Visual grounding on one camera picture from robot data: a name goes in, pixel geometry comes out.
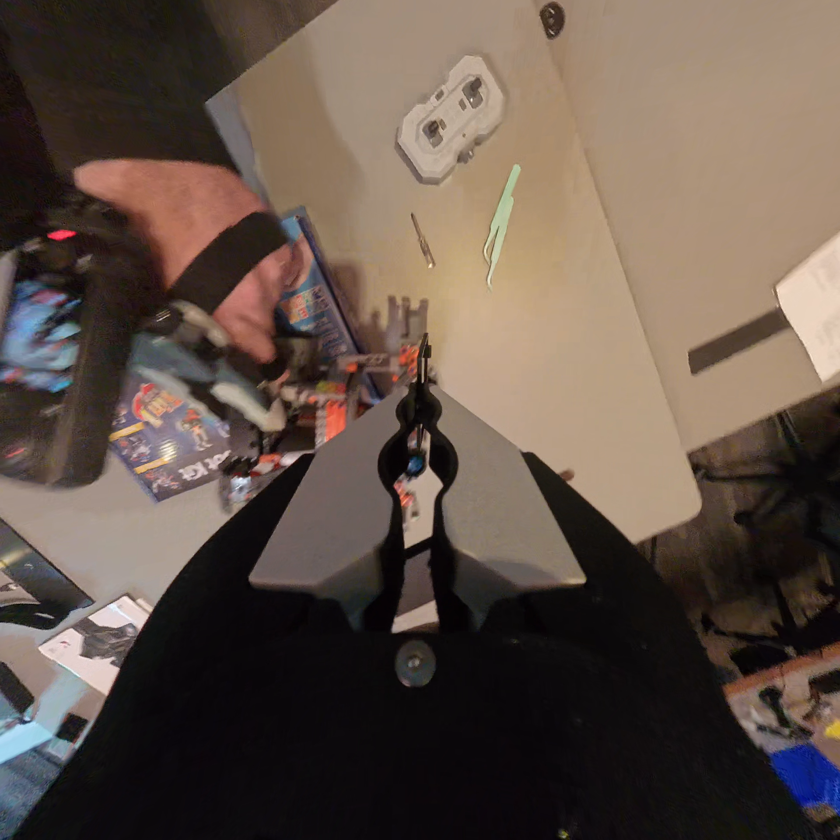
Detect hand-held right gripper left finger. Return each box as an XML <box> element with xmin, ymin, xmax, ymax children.
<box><xmin>248</xmin><ymin>386</ymin><xmax>422</xmax><ymax>632</ymax></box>

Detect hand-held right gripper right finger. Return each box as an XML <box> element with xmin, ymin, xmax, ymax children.
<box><xmin>425</xmin><ymin>386</ymin><xmax>587</xmax><ymax>632</ymax></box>

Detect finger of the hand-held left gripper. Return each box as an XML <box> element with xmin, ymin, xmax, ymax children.
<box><xmin>209</xmin><ymin>379</ymin><xmax>288</xmax><ymax>434</ymax></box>
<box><xmin>131</xmin><ymin>331</ymin><xmax>231</xmax><ymax>398</ymax></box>

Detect orange grey tracked brick robot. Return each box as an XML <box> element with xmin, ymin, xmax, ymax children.
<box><xmin>222</xmin><ymin>295</ymin><xmax>439</xmax><ymax>521</ymax></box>

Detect person's left forearm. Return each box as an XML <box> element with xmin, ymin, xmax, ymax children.
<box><xmin>0</xmin><ymin>0</ymin><xmax>342</xmax><ymax>253</ymax></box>

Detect brown edged work desk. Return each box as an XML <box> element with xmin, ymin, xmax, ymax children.
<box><xmin>722</xmin><ymin>642</ymin><xmax>840</xmax><ymax>762</ymax></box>

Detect person's left hand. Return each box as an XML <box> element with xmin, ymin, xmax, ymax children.
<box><xmin>71</xmin><ymin>159</ymin><xmax>298</xmax><ymax>366</ymax></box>

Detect blue robot kit box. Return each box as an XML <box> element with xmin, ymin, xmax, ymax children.
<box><xmin>107</xmin><ymin>205</ymin><xmax>383</xmax><ymax>504</ymax></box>

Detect dark printed booklet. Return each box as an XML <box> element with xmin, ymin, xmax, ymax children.
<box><xmin>0</xmin><ymin>517</ymin><xmax>95</xmax><ymax>632</ymax></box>

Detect small metal pin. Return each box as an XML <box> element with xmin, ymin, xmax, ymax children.
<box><xmin>409</xmin><ymin>211</ymin><xmax>438</xmax><ymax>270</ymax></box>

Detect white brick set instruction booklet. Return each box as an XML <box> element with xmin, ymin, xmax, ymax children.
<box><xmin>38</xmin><ymin>594</ymin><xmax>153</xmax><ymax>698</ymax></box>

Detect teal tweezers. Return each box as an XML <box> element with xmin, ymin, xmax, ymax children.
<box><xmin>482</xmin><ymin>164</ymin><xmax>523</xmax><ymax>291</ymax></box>

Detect grey motor block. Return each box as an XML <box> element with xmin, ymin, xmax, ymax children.
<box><xmin>395</xmin><ymin>54</ymin><xmax>508</xmax><ymax>186</ymax></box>

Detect white leaflet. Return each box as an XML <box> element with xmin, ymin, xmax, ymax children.
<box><xmin>773</xmin><ymin>230</ymin><xmax>840</xmax><ymax>384</ymax></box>

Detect blue plastic bin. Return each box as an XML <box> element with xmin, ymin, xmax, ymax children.
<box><xmin>769</xmin><ymin>743</ymin><xmax>840</xmax><ymax>809</ymax></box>

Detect dark desk cable flap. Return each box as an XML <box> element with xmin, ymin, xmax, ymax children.
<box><xmin>687</xmin><ymin>306</ymin><xmax>790</xmax><ymax>376</ymax></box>

